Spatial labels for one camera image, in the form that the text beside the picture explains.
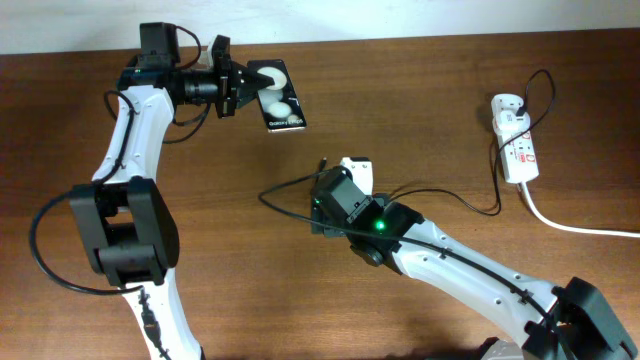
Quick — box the black smartphone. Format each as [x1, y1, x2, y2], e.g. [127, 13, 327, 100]
[248, 59, 307, 133]

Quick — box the black charger cable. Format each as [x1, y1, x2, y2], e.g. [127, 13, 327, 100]
[318, 68, 557, 217]

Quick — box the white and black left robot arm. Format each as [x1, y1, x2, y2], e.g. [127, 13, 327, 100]
[69, 22, 273, 359]

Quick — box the white charger plug adapter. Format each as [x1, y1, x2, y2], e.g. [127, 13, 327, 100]
[493, 110, 530, 135]

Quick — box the white power strip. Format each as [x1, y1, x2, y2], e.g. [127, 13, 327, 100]
[491, 94, 539, 184]

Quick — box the white power strip cord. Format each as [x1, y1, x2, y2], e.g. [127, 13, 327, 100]
[517, 181, 640, 239]

